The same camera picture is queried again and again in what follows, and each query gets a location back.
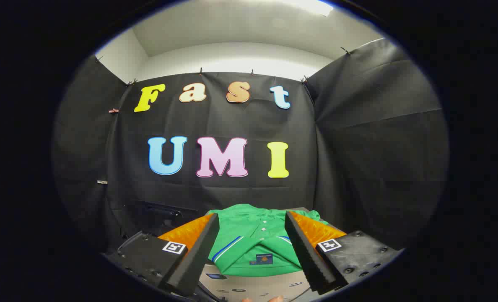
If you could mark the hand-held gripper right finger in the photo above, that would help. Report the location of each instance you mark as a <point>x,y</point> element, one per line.
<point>307,260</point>

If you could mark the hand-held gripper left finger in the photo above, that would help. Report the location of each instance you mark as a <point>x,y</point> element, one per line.
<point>194,260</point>

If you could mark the green polo shirt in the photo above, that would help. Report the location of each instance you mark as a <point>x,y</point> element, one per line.
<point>253,235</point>

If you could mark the grey washing machine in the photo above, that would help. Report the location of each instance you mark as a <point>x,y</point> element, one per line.
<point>253,287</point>

